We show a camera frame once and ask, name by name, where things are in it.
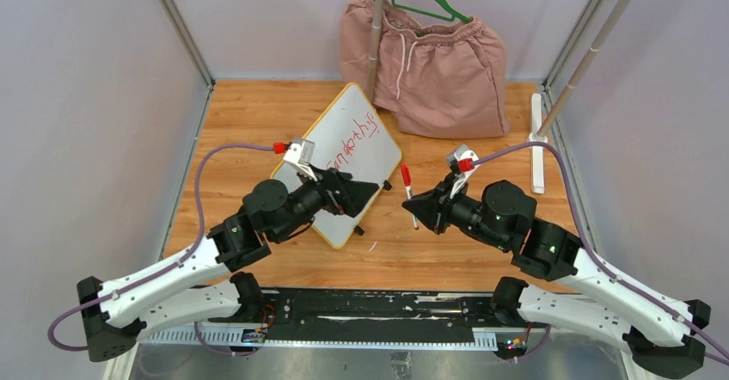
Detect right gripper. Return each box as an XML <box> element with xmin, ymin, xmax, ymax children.
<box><xmin>403</xmin><ymin>172</ymin><xmax>511</xmax><ymax>252</ymax></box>

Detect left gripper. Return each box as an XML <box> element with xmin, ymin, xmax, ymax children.
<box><xmin>273</xmin><ymin>162</ymin><xmax>378</xmax><ymax>242</ymax></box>

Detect white marker pen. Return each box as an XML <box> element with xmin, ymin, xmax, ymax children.
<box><xmin>400</xmin><ymin>163</ymin><xmax>420</xmax><ymax>230</ymax></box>

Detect yellow framed whiteboard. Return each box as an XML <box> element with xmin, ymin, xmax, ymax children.
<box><xmin>303</xmin><ymin>83</ymin><xmax>402</xmax><ymax>249</ymax></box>

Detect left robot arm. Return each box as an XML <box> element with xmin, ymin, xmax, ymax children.
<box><xmin>77</xmin><ymin>169</ymin><xmax>391</xmax><ymax>362</ymax></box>

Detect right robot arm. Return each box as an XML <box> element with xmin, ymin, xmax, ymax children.
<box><xmin>402</xmin><ymin>174</ymin><xmax>711</xmax><ymax>379</ymax></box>

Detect pink shorts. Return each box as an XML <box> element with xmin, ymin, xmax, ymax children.
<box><xmin>373</xmin><ymin>3</ymin><xmax>510</xmax><ymax>138</ymax></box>

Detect clothes rack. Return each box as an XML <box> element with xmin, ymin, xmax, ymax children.
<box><xmin>365</xmin><ymin>0</ymin><xmax>632</xmax><ymax>194</ymax></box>

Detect green clothes hanger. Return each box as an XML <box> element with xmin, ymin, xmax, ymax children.
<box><xmin>385</xmin><ymin>0</ymin><xmax>473</xmax><ymax>23</ymax></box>

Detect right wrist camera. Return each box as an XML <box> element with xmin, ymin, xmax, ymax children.
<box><xmin>446</xmin><ymin>144</ymin><xmax>478</xmax><ymax>199</ymax></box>

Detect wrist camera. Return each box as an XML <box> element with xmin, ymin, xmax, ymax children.
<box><xmin>283</xmin><ymin>138</ymin><xmax>318</xmax><ymax>181</ymax></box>
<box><xmin>446</xmin><ymin>144</ymin><xmax>478</xmax><ymax>199</ymax></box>

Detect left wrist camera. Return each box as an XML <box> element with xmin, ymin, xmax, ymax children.
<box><xmin>283</xmin><ymin>138</ymin><xmax>318</xmax><ymax>181</ymax></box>

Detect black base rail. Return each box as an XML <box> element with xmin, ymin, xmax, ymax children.
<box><xmin>207</xmin><ymin>285</ymin><xmax>549</xmax><ymax>346</ymax></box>

